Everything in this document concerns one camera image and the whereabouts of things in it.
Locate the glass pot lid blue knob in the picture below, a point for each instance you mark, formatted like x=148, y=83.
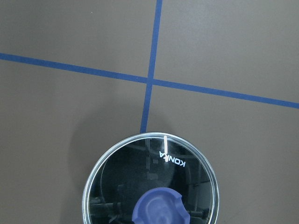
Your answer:
x=151, y=178

